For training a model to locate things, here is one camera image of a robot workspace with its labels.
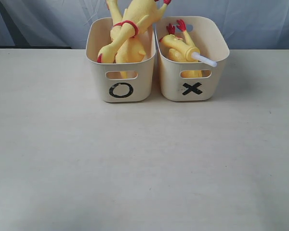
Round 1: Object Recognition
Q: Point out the cream bin marked O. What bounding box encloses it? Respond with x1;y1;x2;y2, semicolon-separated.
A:
86;17;156;103

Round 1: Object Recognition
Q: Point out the headless yellow rubber chicken body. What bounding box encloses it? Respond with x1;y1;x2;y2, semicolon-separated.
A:
165;19;203;78

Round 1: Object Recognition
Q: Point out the detached chicken head with tube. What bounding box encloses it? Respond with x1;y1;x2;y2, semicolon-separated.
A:
159;34;218;67

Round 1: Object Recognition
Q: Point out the yellow rubber chicken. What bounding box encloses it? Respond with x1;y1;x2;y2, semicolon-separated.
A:
97;0;171;64
105;0;146;64

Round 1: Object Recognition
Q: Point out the cream bin marked X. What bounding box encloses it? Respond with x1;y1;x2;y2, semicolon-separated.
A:
155;16;230;102

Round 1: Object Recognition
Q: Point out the white backdrop curtain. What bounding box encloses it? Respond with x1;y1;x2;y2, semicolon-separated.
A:
0;0;289;50

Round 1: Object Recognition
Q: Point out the yellow rubber chicken front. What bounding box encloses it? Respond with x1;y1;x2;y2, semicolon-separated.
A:
105;0;146;64

